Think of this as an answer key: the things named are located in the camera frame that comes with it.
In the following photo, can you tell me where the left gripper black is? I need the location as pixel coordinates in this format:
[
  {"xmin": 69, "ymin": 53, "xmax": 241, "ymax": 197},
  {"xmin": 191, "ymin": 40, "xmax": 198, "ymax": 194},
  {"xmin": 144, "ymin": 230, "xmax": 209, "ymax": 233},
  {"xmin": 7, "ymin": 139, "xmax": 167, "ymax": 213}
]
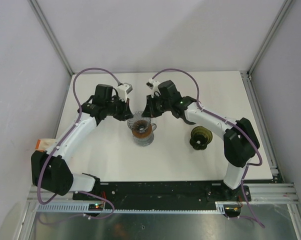
[{"xmin": 105, "ymin": 95, "xmax": 133, "ymax": 122}]

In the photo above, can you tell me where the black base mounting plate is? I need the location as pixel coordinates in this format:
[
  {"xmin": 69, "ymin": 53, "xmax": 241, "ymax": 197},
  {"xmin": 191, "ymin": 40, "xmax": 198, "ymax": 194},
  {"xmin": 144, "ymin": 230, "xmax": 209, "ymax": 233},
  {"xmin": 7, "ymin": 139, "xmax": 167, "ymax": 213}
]
[{"xmin": 72, "ymin": 181, "xmax": 252, "ymax": 211}]

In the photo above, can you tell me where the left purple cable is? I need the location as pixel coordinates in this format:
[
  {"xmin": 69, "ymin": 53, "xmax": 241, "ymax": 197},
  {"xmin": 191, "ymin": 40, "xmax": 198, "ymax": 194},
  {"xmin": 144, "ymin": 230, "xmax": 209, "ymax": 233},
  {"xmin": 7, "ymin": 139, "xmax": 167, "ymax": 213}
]
[{"xmin": 37, "ymin": 67, "xmax": 121, "ymax": 225}]

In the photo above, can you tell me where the aluminium frame post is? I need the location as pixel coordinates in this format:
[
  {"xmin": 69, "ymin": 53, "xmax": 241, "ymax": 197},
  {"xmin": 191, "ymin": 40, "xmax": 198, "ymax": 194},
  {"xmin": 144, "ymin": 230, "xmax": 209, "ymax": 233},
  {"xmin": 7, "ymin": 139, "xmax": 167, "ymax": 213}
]
[
  {"xmin": 27, "ymin": 0, "xmax": 74, "ymax": 76},
  {"xmin": 246, "ymin": 0, "xmax": 296, "ymax": 76}
]

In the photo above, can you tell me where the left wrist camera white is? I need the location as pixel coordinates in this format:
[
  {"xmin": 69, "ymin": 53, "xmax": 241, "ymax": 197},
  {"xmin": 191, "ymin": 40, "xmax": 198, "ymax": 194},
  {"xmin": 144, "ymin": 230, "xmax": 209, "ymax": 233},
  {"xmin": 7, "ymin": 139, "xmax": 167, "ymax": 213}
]
[{"xmin": 115, "ymin": 83, "xmax": 133, "ymax": 103}]

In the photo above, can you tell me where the clear glass carafe server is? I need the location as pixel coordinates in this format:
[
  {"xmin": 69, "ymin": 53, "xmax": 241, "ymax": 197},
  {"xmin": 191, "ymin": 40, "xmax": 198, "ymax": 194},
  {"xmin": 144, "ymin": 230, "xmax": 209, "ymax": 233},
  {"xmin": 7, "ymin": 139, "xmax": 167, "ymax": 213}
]
[{"xmin": 131, "ymin": 123, "xmax": 157, "ymax": 147}]

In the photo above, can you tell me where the orange white box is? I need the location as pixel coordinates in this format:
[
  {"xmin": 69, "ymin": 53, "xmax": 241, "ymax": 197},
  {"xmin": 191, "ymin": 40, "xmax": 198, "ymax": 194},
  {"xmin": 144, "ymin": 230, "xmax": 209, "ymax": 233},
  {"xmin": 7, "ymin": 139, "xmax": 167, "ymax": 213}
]
[{"xmin": 35, "ymin": 138, "xmax": 56, "ymax": 152}]

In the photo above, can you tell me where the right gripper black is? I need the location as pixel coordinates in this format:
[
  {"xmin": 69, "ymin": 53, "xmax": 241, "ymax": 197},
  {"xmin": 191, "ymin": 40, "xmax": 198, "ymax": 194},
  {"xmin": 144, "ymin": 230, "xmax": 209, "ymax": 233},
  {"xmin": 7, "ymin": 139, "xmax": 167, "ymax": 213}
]
[{"xmin": 143, "ymin": 93, "xmax": 172, "ymax": 118}]

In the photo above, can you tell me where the right aluminium frame post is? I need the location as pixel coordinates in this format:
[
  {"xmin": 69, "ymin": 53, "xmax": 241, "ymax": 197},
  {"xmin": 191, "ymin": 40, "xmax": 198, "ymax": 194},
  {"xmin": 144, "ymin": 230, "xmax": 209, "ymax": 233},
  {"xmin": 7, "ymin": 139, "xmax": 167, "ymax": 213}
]
[{"xmin": 246, "ymin": 0, "xmax": 296, "ymax": 76}]

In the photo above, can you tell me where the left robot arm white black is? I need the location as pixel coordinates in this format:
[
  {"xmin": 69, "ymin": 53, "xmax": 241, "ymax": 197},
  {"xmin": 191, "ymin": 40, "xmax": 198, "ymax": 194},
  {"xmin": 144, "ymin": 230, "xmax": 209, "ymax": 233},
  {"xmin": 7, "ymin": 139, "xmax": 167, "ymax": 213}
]
[{"xmin": 31, "ymin": 83, "xmax": 133, "ymax": 200}]

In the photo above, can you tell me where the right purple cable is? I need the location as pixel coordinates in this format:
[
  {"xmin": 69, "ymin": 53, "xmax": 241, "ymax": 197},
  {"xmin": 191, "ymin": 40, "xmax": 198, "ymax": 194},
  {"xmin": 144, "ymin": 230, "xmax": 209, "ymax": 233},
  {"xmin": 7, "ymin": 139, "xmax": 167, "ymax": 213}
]
[{"xmin": 151, "ymin": 68, "xmax": 266, "ymax": 229}]

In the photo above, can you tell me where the left aluminium frame post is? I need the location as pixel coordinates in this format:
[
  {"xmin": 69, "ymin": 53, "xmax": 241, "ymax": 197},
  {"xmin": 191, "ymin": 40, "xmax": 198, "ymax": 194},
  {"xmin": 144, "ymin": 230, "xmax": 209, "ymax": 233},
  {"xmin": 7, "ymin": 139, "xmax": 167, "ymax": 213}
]
[{"xmin": 27, "ymin": 0, "xmax": 74, "ymax": 76}]

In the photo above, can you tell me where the olive green dripper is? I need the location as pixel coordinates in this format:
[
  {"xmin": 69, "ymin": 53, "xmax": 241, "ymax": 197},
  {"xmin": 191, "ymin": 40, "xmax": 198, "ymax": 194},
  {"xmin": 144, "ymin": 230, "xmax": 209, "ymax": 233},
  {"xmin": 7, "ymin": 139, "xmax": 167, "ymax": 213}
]
[{"xmin": 189, "ymin": 126, "xmax": 213, "ymax": 151}]

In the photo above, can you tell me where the purple cable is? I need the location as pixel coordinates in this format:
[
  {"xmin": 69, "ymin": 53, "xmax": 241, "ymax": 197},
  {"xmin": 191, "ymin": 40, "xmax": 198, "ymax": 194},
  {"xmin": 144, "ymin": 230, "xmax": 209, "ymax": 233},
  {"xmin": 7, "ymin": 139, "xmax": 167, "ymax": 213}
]
[
  {"xmin": 151, "ymin": 68, "xmax": 266, "ymax": 229},
  {"xmin": 37, "ymin": 67, "xmax": 121, "ymax": 225}
]

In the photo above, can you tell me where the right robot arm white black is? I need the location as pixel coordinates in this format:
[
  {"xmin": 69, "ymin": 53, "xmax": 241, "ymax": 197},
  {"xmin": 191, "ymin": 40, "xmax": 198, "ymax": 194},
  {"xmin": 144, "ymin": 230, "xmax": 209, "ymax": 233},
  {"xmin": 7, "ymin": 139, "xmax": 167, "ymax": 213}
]
[{"xmin": 142, "ymin": 78, "xmax": 260, "ymax": 201}]

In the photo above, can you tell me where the clear glass dripper cone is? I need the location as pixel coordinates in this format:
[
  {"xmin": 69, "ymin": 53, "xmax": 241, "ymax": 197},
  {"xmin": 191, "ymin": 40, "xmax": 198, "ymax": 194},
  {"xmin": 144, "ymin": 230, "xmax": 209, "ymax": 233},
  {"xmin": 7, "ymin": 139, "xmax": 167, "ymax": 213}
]
[{"xmin": 127, "ymin": 110, "xmax": 151, "ymax": 133}]

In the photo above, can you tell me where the brown wooden dripper ring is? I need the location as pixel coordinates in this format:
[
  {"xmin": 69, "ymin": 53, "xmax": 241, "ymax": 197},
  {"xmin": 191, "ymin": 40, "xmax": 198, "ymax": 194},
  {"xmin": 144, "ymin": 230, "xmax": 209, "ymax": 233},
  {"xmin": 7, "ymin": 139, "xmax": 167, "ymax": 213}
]
[{"xmin": 131, "ymin": 120, "xmax": 152, "ymax": 138}]

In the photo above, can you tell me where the grey cable duct rail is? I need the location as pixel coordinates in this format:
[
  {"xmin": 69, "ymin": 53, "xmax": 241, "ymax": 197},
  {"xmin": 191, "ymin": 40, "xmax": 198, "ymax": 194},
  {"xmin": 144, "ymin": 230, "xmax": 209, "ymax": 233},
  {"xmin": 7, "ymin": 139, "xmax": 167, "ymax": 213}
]
[{"xmin": 34, "ymin": 201, "xmax": 228, "ymax": 214}]

